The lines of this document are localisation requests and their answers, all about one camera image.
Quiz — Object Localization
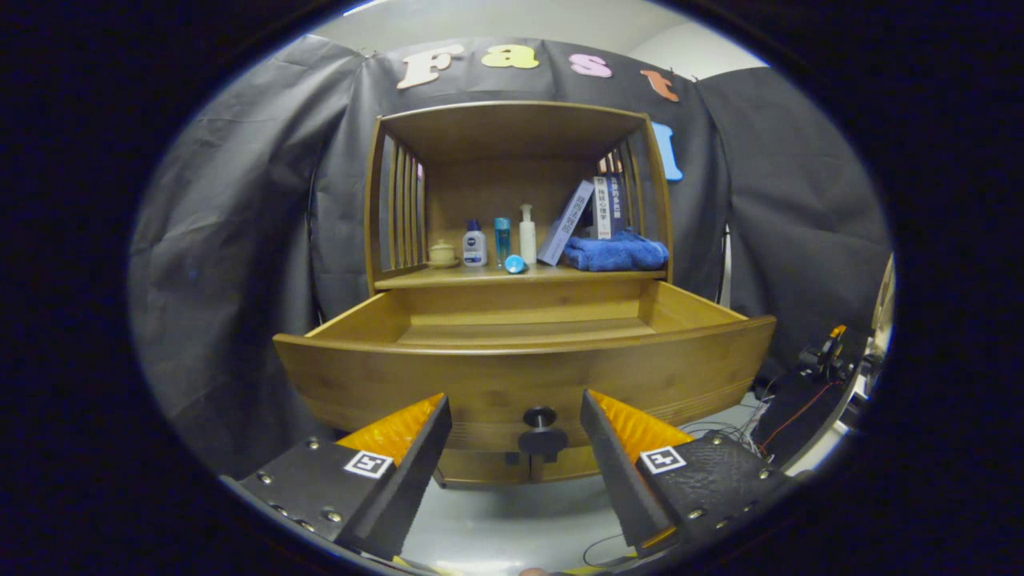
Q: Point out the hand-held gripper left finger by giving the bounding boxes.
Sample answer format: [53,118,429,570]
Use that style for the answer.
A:
[220,394,453,561]

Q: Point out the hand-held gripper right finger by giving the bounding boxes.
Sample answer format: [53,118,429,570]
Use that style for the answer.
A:
[580,390,801,558]

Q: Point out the wooden drawer with black knob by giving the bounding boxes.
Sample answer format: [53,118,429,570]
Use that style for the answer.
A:
[273,278,777,465]

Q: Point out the wooden cabinet door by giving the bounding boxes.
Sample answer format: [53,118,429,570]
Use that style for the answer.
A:
[436,450,529,486]
[532,448,601,482]

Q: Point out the wooden countertop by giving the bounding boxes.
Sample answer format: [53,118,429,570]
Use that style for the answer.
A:
[374,262,669,290]

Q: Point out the wooden cabinet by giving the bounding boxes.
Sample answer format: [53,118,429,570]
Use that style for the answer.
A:
[364,100,674,489]

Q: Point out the blue towel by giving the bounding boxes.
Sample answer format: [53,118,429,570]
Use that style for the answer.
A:
[562,229,670,273]

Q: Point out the white lotion bottle blue cap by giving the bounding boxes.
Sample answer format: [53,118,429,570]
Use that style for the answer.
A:
[462,219,488,267]

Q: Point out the black and orange tool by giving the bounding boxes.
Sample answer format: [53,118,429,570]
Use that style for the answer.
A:
[796,324,861,385]

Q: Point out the white pump bottle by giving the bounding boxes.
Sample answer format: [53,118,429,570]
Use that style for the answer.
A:
[519,203,538,266]

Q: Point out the lavender book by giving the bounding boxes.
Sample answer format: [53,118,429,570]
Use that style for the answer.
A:
[537,179,595,266]

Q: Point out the white spine book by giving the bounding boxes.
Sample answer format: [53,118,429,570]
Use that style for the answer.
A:
[593,176,613,240]

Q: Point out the cables with adapters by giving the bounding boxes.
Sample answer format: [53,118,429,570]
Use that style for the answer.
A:
[680,376,841,461]

